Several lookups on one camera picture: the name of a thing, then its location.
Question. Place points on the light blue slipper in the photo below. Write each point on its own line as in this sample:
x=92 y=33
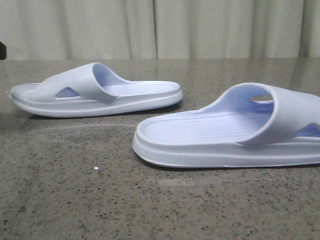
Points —
x=250 y=125
x=93 y=90

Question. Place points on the pale pleated curtain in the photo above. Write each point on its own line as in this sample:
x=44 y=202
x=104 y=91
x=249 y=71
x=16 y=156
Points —
x=159 y=29

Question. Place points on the dark object at edge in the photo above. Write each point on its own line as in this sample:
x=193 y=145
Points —
x=3 y=51

